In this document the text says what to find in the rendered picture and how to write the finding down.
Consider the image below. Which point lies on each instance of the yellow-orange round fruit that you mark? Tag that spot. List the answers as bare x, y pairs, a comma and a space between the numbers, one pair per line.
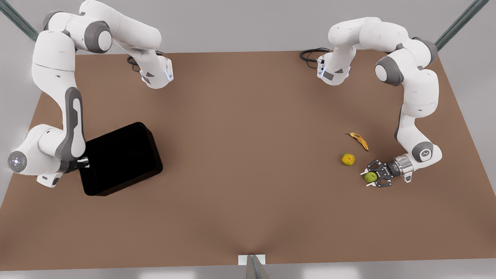
348, 159

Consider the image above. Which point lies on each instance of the silver frame post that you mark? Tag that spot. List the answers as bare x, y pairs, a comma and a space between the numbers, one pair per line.
17, 20
461, 21
255, 269

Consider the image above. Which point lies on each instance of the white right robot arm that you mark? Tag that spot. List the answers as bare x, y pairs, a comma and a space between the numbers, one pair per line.
52, 58

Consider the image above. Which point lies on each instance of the green apple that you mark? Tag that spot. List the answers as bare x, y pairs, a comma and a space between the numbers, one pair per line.
370, 177

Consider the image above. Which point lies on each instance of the yellow banana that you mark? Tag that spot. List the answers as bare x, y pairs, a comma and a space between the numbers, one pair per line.
360, 140

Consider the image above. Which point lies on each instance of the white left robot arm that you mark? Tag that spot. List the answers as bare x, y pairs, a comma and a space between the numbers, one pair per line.
420, 89

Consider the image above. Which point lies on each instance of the white post foot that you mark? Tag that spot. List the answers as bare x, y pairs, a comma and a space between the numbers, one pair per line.
242, 259

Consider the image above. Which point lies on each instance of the black storage box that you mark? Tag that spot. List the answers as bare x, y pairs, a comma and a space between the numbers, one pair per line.
122, 159

